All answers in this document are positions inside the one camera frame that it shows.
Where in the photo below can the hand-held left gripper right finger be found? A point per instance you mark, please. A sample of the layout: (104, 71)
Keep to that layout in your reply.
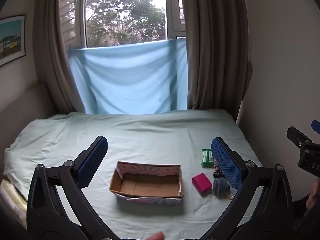
(226, 162)

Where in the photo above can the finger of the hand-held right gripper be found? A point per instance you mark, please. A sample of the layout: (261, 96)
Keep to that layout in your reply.
(316, 126)
(298, 140)

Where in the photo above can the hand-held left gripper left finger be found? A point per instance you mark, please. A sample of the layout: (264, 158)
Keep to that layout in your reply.
(92, 162)

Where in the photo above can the black patterned packet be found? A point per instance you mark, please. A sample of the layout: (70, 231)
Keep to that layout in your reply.
(218, 171)

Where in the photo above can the green wipes packet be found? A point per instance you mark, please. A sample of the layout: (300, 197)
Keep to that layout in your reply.
(207, 158)

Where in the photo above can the grey fuzzy socks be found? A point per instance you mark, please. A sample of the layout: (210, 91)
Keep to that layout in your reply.
(220, 186)

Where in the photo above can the pink pouch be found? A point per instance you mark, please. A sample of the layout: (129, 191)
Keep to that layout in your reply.
(202, 183)

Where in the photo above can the patterned cardboard box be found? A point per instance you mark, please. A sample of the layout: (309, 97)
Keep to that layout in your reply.
(147, 185)

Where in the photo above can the person's right hand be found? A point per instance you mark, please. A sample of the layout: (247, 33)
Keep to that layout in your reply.
(315, 195)

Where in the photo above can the person's left hand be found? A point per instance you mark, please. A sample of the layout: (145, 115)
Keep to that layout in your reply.
(155, 236)

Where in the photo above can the yellow glittery round item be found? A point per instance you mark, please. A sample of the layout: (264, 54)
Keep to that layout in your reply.
(231, 194)

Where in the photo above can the bed with pale green sheet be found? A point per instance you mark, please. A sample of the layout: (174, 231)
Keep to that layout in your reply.
(140, 135)

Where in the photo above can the pale yellow folded bedding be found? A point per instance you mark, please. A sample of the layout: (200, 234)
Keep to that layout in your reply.
(12, 200)

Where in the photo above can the beige headboard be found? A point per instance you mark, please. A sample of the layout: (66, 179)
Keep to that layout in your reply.
(27, 102)

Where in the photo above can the light blue hanging cloth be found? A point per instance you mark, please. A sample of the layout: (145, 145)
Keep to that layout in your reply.
(127, 80)

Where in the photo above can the beige curtain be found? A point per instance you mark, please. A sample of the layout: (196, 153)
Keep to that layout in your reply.
(215, 50)
(53, 55)

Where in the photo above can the window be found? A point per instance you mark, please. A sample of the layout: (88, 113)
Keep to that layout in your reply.
(125, 12)

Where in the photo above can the framed wall picture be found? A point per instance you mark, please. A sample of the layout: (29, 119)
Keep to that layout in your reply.
(11, 40)

